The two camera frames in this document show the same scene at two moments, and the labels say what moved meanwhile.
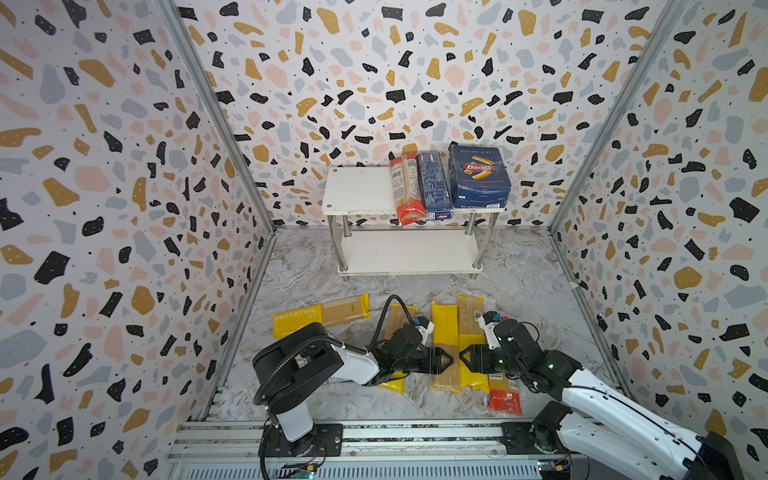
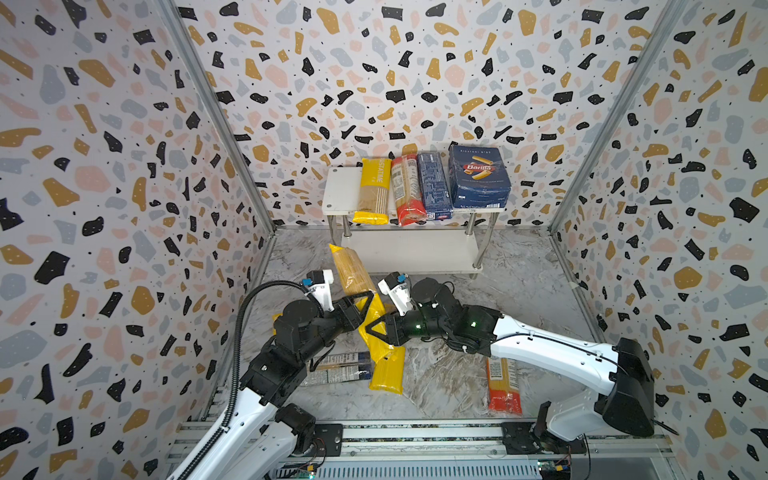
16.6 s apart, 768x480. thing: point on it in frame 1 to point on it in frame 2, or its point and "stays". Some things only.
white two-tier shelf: x=368 y=191 stays
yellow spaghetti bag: x=446 y=335 to x=374 y=192
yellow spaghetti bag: x=470 y=332 to x=357 y=282
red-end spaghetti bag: x=503 y=394 stays
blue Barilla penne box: x=479 y=177 stays
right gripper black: x=483 y=359 to x=405 y=324
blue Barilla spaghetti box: x=438 y=202 stays
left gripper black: x=435 y=367 to x=354 y=317
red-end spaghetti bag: x=406 y=176 stays
